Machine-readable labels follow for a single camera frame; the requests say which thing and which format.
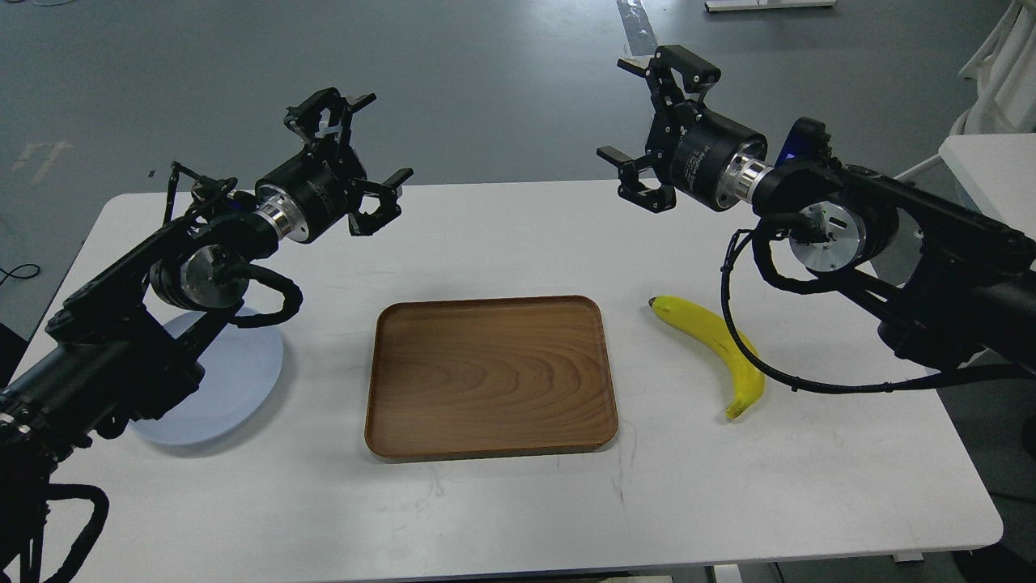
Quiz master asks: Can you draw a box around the white side table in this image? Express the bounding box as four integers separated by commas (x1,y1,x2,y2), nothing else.
937,133,1035,239

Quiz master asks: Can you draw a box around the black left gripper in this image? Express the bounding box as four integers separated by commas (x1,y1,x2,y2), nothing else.
256,87,415,245

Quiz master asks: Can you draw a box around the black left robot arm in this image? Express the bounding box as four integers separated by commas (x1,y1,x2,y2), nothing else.
1,87,414,582

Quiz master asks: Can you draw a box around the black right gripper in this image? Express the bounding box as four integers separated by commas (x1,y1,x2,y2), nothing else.
597,45,767,214

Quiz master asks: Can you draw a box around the light blue round plate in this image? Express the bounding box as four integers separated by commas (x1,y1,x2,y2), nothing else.
127,324,284,447

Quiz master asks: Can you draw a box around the brown wooden tray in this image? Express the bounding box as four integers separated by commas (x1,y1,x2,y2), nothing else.
365,295,618,462

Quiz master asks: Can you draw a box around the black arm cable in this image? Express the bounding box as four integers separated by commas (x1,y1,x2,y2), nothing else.
719,212,1036,396
212,263,304,329

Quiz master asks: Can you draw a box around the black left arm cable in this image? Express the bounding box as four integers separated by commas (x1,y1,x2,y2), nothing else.
212,263,304,329

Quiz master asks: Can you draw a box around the yellow banana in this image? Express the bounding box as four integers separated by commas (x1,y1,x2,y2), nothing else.
648,295,766,420

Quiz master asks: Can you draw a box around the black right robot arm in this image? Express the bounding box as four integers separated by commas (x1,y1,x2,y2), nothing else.
597,45,1035,393

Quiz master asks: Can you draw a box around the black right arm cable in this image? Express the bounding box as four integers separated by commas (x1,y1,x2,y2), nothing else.
719,212,1036,396

